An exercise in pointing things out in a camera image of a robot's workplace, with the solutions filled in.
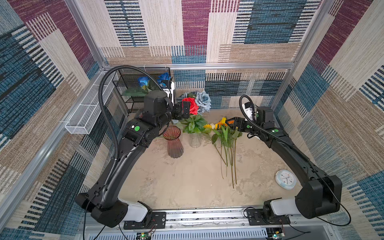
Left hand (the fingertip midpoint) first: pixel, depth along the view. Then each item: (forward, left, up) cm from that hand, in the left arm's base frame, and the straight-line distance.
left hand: (181, 102), depth 64 cm
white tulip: (+19, -18, -38) cm, 47 cm away
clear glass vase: (+6, -6, -37) cm, 38 cm away
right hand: (+4, -25, -19) cm, 32 cm away
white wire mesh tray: (+1, +46, -9) cm, 47 cm away
